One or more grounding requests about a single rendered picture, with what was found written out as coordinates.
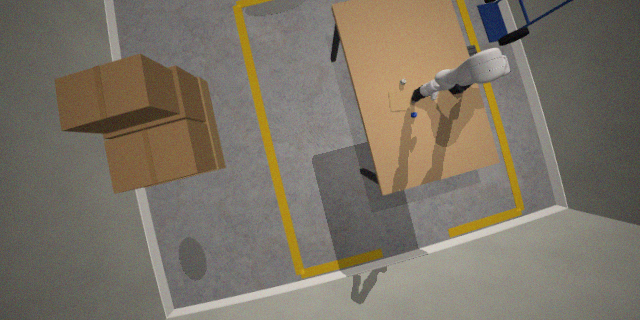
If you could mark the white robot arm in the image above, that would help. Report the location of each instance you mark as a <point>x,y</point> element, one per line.
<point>485,66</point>

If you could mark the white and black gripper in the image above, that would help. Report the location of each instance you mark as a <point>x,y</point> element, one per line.
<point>422,93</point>

